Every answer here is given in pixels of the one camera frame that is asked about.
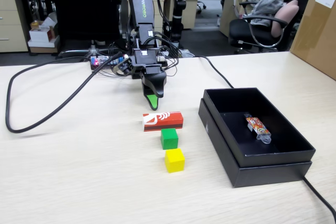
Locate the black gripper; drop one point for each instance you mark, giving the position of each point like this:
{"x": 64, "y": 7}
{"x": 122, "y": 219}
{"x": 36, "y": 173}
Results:
{"x": 145, "y": 58}

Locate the red and white box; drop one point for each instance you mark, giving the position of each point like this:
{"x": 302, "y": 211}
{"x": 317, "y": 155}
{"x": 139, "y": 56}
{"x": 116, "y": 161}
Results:
{"x": 162, "y": 121}

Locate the green wooden cube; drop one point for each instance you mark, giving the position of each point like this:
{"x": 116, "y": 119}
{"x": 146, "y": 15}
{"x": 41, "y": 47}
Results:
{"x": 169, "y": 138}

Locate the yellow wooden cube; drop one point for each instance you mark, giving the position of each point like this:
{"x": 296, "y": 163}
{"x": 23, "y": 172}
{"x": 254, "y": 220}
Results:
{"x": 174, "y": 161}

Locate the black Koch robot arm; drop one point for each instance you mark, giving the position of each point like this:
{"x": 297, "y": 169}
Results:
{"x": 141, "y": 3}

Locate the flat white box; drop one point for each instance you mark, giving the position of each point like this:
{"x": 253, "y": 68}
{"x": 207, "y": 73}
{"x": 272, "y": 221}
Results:
{"x": 43, "y": 45}

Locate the white box with red side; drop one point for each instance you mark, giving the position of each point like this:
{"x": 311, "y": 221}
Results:
{"x": 39, "y": 33}

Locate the black cardboard box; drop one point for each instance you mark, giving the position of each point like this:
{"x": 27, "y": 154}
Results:
{"x": 275, "y": 155}

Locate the black open box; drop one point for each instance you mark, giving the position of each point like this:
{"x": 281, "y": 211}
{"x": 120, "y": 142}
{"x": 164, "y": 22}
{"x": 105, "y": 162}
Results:
{"x": 267, "y": 175}

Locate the large labelled cardboard box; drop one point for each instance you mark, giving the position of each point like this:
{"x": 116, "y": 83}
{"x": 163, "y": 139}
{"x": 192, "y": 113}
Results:
{"x": 315, "y": 40}

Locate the controller board with red light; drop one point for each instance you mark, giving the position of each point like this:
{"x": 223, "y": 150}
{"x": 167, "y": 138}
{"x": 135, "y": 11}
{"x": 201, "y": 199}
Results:
{"x": 98, "y": 61}

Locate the black pole with white bands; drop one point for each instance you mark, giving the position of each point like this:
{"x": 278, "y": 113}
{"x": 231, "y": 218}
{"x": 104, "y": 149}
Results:
{"x": 179, "y": 6}

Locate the black office chair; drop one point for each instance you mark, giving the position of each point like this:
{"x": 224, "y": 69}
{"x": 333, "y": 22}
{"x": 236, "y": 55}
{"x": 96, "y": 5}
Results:
{"x": 241, "y": 28}

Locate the colourful printed usb stick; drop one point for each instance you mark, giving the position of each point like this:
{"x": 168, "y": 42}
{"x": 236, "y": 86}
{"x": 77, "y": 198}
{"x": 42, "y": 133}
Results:
{"x": 258, "y": 127}

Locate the black monitor with stand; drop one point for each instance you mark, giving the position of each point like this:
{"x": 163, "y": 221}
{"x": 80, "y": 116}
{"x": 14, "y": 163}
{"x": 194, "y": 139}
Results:
{"x": 84, "y": 6}

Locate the grey cloth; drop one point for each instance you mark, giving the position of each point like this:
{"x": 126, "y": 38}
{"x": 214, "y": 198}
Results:
{"x": 267, "y": 6}

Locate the pink cushion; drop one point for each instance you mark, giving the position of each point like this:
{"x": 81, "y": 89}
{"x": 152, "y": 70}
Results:
{"x": 287, "y": 14}

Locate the beige drawer cabinet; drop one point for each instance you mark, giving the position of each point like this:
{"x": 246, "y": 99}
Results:
{"x": 11, "y": 19}

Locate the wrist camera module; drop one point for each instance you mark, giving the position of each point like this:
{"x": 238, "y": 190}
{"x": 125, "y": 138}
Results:
{"x": 126, "y": 67}

